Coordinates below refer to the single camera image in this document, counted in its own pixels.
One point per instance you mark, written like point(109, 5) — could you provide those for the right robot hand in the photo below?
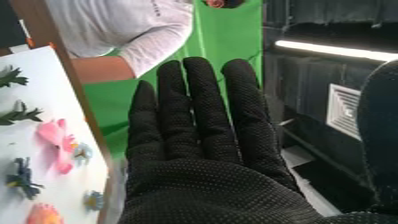
point(206, 173)

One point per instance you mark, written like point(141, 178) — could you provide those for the person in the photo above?
point(118, 30)

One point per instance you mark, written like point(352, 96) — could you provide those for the dark mat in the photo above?
point(11, 23)

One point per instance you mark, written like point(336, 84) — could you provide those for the white air vent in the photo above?
point(343, 111)

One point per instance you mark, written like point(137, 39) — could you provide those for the orange pink flower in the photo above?
point(43, 215)

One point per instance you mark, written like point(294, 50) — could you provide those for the dark blue flower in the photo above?
point(22, 180)

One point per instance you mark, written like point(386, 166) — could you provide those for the green sprig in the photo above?
point(20, 116)

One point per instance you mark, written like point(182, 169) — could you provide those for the white sheet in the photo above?
point(36, 93)

